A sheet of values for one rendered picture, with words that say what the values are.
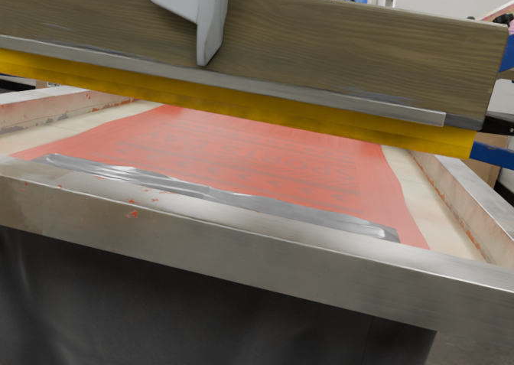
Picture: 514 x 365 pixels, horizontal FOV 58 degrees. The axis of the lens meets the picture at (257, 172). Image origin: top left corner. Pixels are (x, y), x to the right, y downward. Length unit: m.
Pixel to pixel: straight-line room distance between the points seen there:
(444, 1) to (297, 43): 4.78
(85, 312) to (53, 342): 0.07
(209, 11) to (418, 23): 0.15
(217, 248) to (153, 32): 0.18
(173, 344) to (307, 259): 0.21
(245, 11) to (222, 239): 0.17
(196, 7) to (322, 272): 0.20
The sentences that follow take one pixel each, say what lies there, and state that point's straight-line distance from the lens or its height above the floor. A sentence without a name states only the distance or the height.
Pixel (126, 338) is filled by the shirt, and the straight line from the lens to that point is 0.48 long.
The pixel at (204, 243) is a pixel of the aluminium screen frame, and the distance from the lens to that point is 0.30.
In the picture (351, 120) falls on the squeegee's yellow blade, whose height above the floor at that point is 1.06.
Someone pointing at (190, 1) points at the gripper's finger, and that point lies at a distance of 0.35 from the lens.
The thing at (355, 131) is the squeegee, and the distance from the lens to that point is 0.37.
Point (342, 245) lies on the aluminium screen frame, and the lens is 0.30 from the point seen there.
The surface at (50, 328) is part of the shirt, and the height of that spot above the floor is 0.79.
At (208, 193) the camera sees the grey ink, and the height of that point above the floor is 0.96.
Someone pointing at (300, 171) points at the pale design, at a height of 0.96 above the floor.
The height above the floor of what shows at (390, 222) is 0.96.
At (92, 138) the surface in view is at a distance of 0.60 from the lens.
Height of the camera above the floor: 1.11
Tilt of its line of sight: 16 degrees down
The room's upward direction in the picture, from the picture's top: 10 degrees clockwise
